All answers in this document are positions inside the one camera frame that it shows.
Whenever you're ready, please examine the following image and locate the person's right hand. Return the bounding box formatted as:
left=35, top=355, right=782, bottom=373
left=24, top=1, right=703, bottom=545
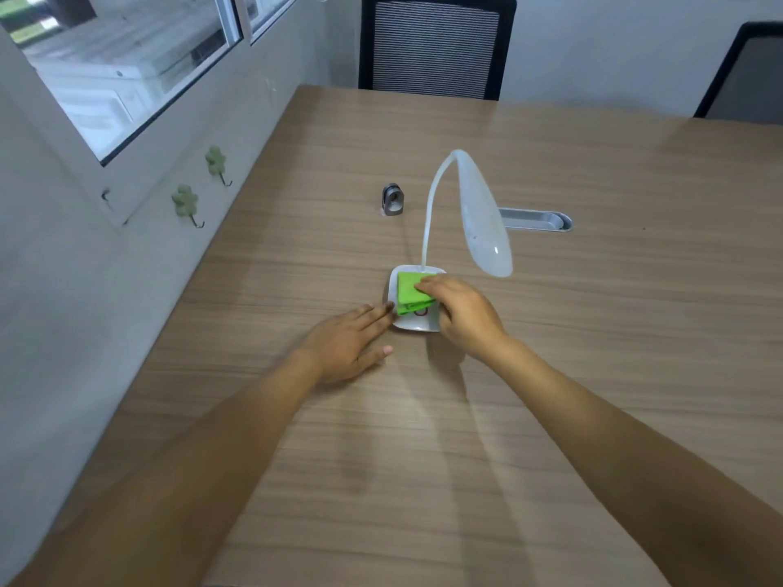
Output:
left=414, top=275, right=512, bottom=364

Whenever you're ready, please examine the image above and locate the black grey office chair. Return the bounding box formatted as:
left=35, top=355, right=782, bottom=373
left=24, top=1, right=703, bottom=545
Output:
left=693, top=21, right=783, bottom=126

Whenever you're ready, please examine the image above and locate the green flower wall hook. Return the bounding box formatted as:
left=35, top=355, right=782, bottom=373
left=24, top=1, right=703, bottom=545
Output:
left=170, top=183, right=206, bottom=230
left=204, top=145, right=234, bottom=188

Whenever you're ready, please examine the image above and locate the person's right forearm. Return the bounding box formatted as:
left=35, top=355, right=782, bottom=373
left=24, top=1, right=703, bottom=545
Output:
left=483, top=337, right=783, bottom=587

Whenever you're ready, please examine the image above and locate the narrow white sliding window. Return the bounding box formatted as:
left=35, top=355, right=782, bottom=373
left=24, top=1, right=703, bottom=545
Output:
left=243, top=0, right=301, bottom=44

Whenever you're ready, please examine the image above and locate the grey table cable outlet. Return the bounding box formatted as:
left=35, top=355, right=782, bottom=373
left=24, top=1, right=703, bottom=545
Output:
left=498, top=207, right=575, bottom=233

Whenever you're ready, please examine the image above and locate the large white sliding window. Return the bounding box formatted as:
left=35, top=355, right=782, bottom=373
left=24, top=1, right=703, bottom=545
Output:
left=0, top=0, right=244, bottom=167

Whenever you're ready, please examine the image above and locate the person's left forearm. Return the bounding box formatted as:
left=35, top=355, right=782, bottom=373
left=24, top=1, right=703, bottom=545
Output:
left=0, top=349, right=326, bottom=587

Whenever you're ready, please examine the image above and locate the person's left hand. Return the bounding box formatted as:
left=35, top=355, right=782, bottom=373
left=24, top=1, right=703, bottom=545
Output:
left=299, top=302, right=396, bottom=386

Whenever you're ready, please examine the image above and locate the white gooseneck desk lamp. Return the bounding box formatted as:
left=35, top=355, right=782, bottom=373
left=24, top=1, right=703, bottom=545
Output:
left=383, top=149, right=514, bottom=333

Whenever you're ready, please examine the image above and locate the black mesh office chair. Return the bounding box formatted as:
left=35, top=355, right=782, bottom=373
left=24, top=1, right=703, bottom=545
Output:
left=358, top=0, right=518, bottom=102

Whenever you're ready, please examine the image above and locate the green cloth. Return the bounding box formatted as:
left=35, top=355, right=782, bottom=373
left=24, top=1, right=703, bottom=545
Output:
left=396, top=271, right=439, bottom=316

